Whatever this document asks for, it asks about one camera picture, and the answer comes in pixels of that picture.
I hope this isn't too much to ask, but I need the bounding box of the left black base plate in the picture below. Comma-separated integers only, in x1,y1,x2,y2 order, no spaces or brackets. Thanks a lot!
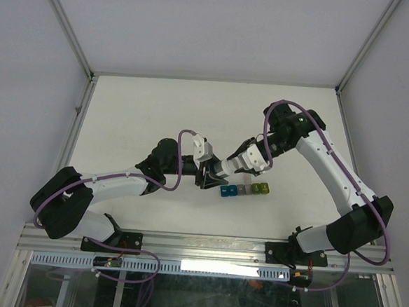
80,231,144,255

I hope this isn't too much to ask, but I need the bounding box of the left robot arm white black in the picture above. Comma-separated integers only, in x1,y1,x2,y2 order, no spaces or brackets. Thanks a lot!
29,134,233,252

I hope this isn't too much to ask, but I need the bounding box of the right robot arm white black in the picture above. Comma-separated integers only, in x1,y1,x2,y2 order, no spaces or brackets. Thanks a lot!
220,100,394,266

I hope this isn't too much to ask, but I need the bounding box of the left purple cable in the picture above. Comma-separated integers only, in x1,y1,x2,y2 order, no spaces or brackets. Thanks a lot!
29,118,202,290

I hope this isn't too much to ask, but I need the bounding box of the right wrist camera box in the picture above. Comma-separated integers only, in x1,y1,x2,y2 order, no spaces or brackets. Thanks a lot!
242,144,271,175

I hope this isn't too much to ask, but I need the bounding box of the white blue pill bottle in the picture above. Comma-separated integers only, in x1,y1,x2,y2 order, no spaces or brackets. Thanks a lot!
212,156,244,178

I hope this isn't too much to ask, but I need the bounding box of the white slotted cable duct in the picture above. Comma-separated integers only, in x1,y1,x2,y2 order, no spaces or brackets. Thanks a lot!
31,252,290,282

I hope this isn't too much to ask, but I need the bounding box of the aluminium mounting rail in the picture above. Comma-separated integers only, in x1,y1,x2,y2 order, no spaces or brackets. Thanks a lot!
16,224,394,275

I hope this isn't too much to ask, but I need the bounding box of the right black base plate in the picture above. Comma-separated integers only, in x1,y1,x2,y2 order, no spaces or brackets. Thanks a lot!
265,242,328,269

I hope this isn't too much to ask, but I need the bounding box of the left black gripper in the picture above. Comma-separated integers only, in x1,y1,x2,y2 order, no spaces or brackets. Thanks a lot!
162,151,230,189

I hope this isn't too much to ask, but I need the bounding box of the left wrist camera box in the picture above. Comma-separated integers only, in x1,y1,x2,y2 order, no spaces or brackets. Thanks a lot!
192,133,214,163

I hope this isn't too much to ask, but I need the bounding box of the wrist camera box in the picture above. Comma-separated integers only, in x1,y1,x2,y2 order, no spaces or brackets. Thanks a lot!
192,133,214,163
242,144,271,175

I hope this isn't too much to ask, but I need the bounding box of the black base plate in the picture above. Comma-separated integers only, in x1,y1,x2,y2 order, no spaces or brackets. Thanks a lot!
265,242,328,269
80,231,144,255

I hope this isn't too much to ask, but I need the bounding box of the multicolour weekly pill organizer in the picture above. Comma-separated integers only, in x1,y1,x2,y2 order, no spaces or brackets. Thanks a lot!
219,174,270,198

